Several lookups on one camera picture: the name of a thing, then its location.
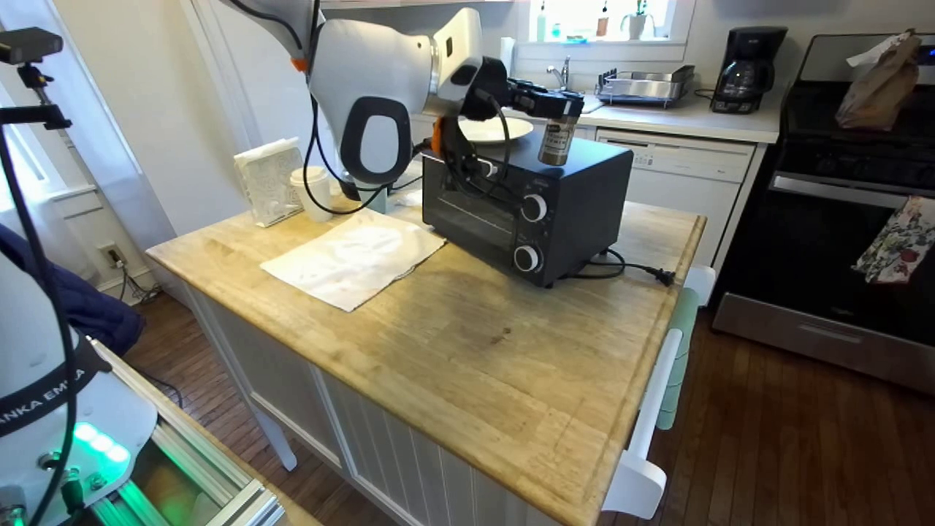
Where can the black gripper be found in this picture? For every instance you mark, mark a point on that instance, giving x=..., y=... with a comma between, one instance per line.
x=499, y=96

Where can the brown spice bottle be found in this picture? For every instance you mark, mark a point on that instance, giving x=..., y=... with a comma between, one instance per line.
x=555, y=145

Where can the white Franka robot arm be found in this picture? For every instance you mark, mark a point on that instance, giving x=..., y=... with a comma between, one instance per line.
x=368, y=69

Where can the green soap bottle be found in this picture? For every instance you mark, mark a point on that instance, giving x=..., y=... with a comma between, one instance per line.
x=540, y=23

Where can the small brown bottle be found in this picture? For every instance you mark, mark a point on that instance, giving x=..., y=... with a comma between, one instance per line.
x=602, y=22

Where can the white kitchen sink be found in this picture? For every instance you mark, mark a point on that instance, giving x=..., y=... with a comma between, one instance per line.
x=587, y=102

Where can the chrome sink faucet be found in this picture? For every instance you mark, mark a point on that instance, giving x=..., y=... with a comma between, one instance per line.
x=561, y=74

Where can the white paper towel roll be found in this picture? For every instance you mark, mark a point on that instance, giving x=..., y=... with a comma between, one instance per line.
x=505, y=52

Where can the grey dish rack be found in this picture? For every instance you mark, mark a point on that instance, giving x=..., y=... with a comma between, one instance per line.
x=644, y=89

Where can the black toaster oven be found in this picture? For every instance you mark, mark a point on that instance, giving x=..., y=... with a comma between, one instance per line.
x=543, y=206

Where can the white dishwasher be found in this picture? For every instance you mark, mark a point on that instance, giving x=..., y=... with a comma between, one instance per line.
x=681, y=175

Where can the black coffee maker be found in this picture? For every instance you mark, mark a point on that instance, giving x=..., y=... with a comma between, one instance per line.
x=746, y=69

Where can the white cloth placemat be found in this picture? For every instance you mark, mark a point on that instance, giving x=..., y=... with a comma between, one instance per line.
x=340, y=258

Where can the teal hanging towel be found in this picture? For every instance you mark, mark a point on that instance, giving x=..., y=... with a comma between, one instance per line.
x=679, y=359

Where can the black kitchen stove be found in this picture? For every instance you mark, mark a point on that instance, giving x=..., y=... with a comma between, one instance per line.
x=819, y=242

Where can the brown paper bag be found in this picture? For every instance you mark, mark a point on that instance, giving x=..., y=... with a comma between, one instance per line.
x=879, y=89

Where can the floral dish towel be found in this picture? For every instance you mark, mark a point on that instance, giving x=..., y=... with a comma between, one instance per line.
x=901, y=242

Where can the white wooden kitchen island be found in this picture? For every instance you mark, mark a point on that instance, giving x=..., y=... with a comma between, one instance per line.
x=390, y=457

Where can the blue fabric cover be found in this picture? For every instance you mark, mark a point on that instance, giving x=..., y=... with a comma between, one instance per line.
x=87, y=302

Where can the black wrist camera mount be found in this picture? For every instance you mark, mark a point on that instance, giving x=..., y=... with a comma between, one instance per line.
x=491, y=74

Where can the white floor wall outlet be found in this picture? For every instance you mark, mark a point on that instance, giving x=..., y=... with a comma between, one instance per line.
x=111, y=256

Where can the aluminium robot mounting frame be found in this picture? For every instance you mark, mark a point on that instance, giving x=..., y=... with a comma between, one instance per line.
x=194, y=478

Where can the black camera on tripod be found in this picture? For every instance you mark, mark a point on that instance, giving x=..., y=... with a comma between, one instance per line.
x=30, y=48

